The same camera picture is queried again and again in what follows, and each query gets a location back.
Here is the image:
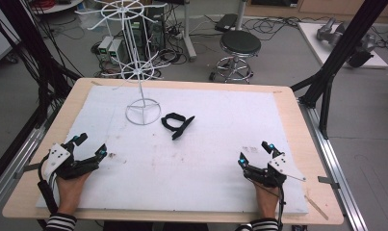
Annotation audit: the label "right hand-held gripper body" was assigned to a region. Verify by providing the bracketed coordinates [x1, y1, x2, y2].
[243, 151, 307, 190]

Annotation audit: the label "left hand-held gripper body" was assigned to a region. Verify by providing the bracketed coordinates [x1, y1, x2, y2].
[41, 142, 101, 181]

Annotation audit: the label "black looped strap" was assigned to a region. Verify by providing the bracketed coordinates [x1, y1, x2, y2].
[160, 112, 196, 141]

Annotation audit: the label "white wire display rack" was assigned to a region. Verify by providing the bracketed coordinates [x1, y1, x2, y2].
[74, 0, 168, 127]

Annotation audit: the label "person's right hand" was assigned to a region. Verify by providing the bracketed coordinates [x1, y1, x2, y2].
[252, 182, 281, 220]

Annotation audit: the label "person's left hand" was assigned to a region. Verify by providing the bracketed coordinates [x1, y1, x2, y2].
[55, 171, 93, 216]

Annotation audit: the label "white foam board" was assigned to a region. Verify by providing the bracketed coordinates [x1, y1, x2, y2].
[35, 85, 310, 217]

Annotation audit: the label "thin wooden stick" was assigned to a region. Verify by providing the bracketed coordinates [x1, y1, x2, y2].
[303, 193, 330, 222]

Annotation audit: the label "white power supply box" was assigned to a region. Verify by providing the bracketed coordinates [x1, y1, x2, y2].
[96, 35, 115, 64]
[107, 38, 125, 65]

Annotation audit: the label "black round stool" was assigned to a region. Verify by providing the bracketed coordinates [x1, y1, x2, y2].
[208, 29, 263, 85]

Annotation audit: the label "white floor board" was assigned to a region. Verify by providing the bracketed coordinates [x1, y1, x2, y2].
[297, 21, 388, 70]

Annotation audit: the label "black flat box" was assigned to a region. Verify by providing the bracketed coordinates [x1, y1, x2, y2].
[213, 13, 240, 34]

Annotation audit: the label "dark computer tower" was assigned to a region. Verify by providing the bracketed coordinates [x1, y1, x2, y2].
[129, 5, 168, 62]

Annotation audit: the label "round white table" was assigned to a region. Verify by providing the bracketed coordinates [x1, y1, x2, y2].
[29, 0, 84, 15]

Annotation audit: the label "white metal stand pole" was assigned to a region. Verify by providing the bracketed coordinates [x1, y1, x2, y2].
[179, 0, 198, 63]

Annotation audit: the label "grey metal bracket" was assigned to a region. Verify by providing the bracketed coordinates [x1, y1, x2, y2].
[13, 161, 42, 180]
[317, 175, 341, 191]

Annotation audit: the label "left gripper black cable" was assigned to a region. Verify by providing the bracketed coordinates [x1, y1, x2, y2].
[37, 153, 60, 216]

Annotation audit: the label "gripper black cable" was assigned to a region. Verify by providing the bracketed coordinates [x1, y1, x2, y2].
[37, 153, 60, 216]
[275, 185, 288, 231]

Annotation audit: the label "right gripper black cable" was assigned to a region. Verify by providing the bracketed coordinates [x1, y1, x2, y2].
[275, 185, 288, 231]

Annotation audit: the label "aluminium rail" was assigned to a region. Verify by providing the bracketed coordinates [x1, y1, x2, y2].
[297, 98, 370, 231]
[0, 124, 52, 217]

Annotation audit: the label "black metal frame post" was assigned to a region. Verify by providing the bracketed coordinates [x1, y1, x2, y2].
[0, 0, 84, 191]
[290, 0, 388, 141]

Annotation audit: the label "black floor cables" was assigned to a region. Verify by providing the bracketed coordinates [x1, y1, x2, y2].
[239, 14, 315, 42]

